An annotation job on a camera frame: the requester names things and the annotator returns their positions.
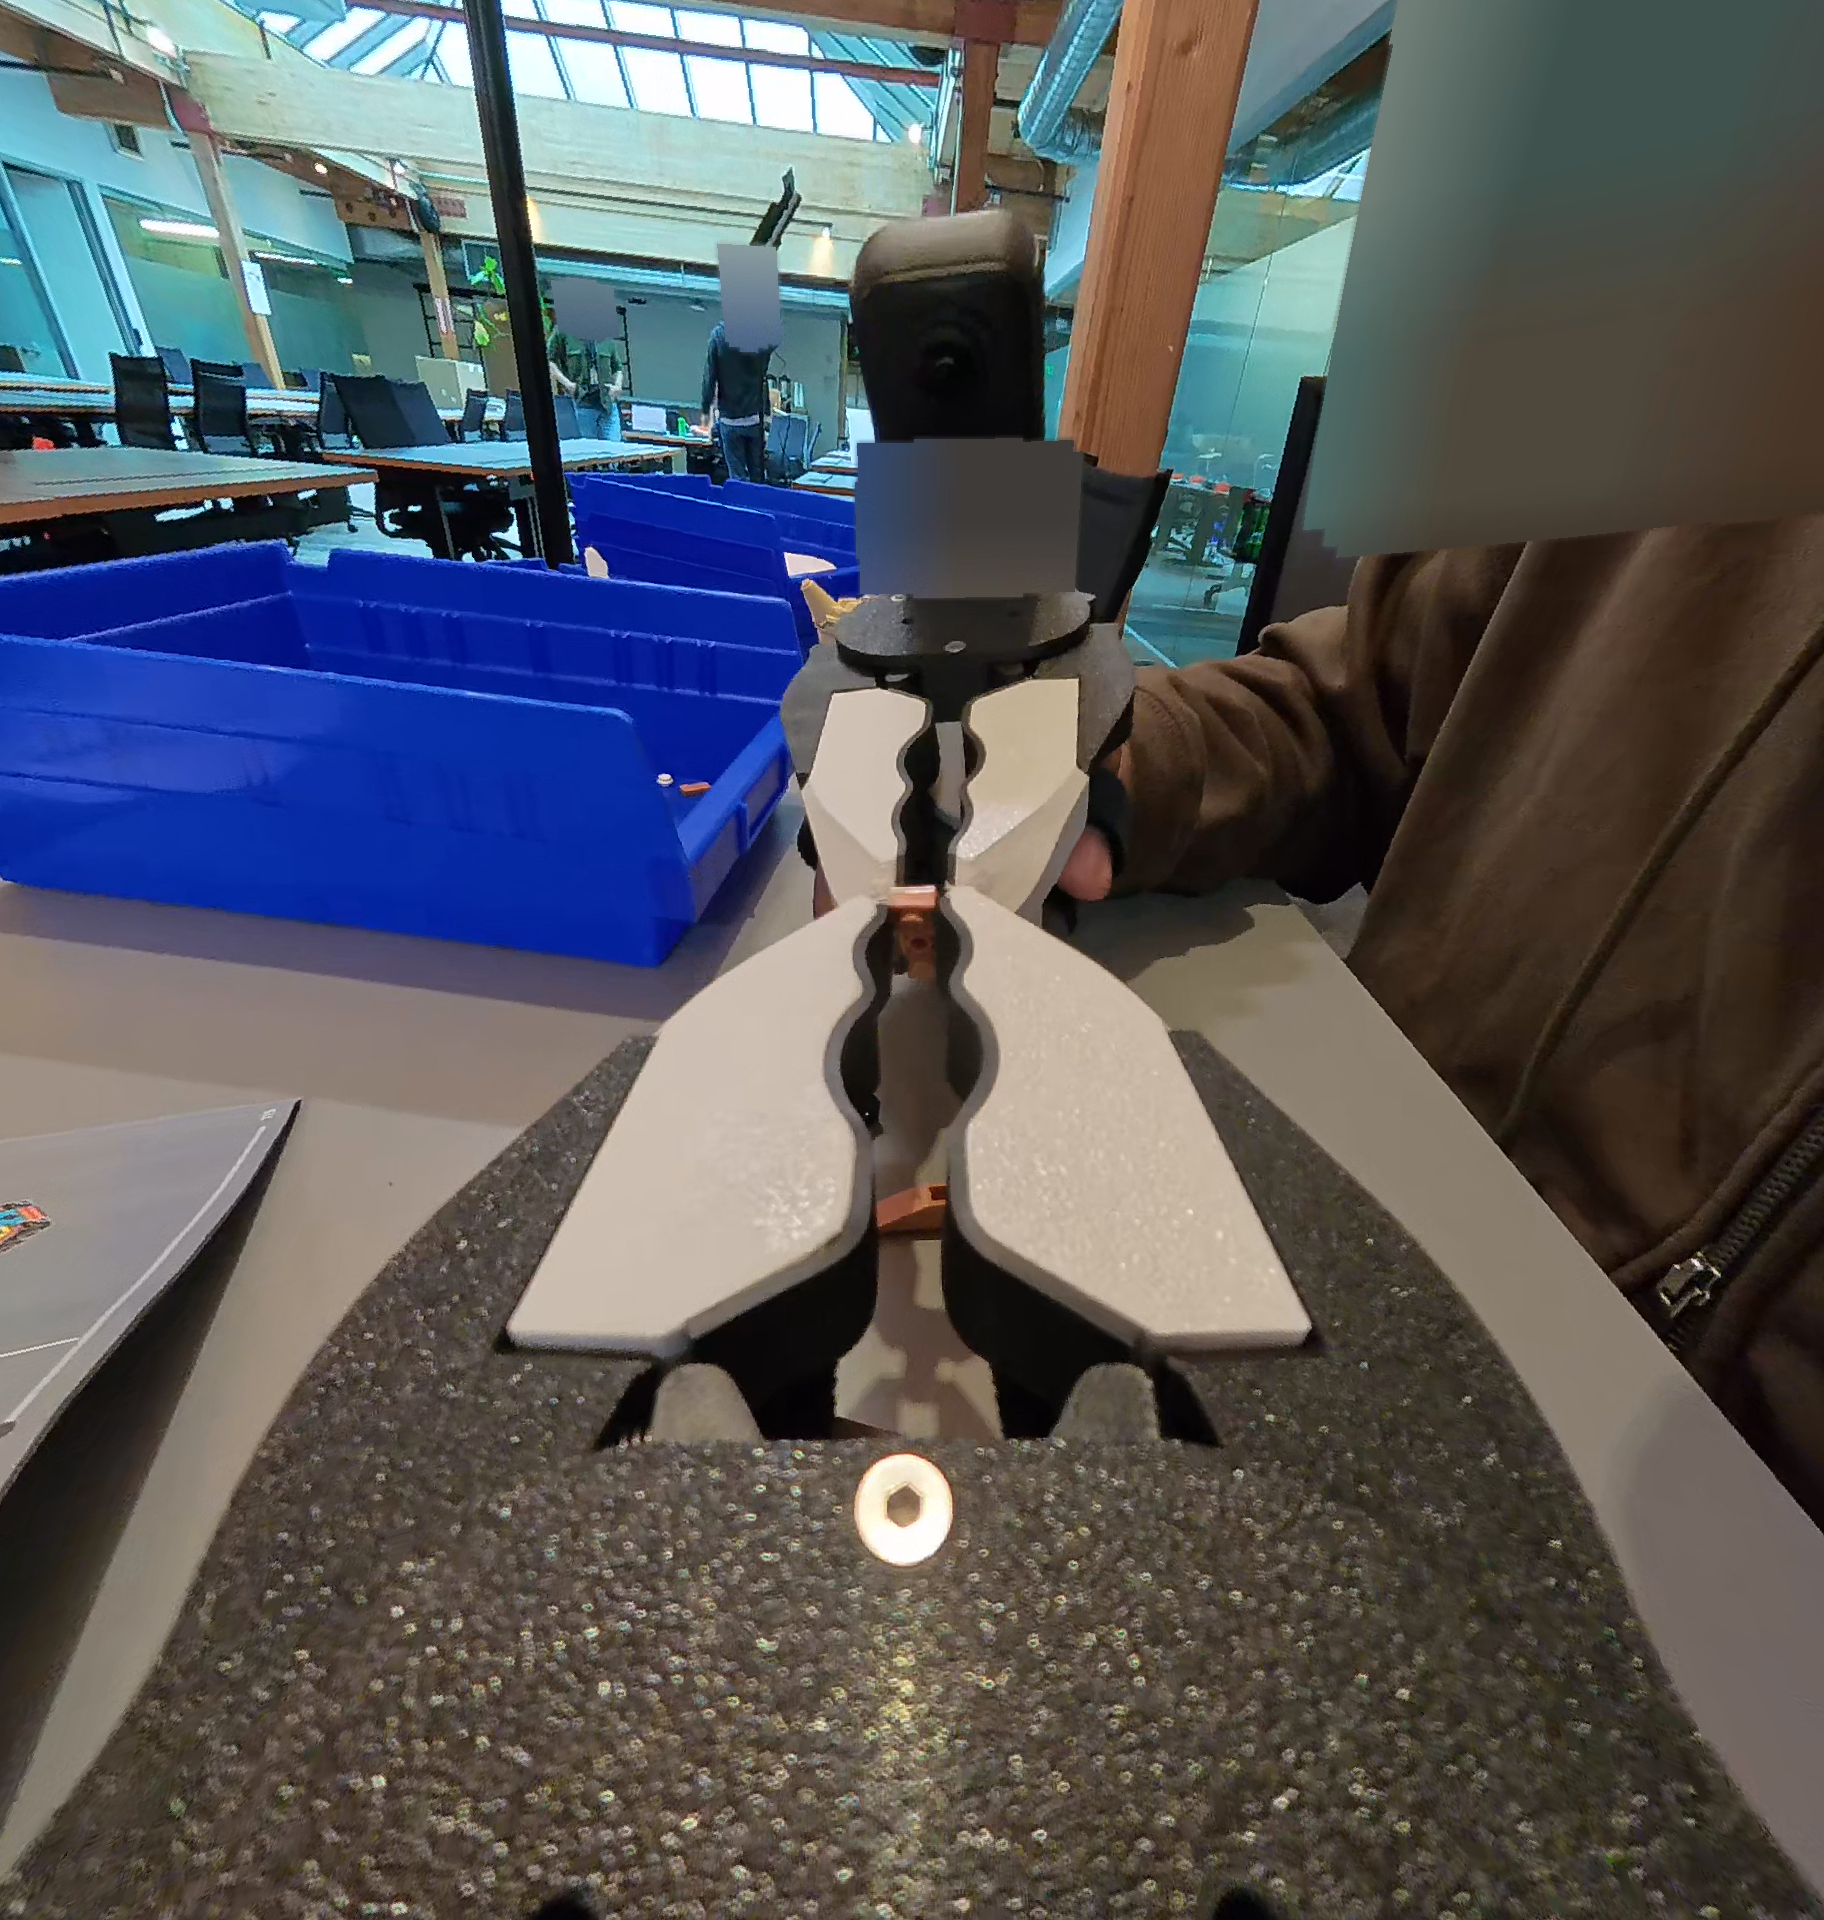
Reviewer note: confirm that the orange slope toy brick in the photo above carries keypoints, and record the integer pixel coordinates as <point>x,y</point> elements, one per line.
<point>915,916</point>
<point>910,1212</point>

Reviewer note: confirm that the person's right forearm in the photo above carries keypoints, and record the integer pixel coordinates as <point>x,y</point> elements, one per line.
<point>1272,750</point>

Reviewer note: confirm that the wooden post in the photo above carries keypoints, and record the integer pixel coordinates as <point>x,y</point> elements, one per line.
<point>1150,225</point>

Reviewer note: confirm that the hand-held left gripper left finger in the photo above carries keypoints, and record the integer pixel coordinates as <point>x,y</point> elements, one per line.
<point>700,1170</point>

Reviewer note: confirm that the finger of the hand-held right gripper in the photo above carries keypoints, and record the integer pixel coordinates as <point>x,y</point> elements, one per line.
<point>851,795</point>
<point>1025,795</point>

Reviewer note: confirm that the row of black office chairs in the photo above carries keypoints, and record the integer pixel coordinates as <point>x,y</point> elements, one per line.
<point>140,406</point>

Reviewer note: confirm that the black monitor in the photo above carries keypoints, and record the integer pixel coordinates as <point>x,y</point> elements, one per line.
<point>1286,526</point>

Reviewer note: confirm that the person's right hand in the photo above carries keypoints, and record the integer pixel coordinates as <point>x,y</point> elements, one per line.
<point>1099,870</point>

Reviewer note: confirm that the grey desk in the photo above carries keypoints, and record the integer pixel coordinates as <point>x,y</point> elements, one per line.
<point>400,1035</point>

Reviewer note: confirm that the black pole stand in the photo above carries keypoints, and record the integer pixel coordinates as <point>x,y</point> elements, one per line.
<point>529,301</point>

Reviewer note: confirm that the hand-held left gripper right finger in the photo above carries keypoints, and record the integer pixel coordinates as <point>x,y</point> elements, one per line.
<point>1105,1170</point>

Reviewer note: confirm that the open instruction booklet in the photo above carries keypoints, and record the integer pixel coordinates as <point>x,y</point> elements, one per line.
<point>101,1245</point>

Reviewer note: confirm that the silver spiral air duct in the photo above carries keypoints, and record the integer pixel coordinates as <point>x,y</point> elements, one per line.
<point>1070,75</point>

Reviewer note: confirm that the dark wooden office table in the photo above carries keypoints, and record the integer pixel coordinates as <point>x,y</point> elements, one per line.
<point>130,483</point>
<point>445,457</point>

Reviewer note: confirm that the person's brown jacket torso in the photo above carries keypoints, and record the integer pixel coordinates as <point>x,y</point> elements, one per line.
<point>1676,975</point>

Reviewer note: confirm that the blue plastic bin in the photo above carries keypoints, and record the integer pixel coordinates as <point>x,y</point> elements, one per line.
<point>325,781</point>
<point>686,526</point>

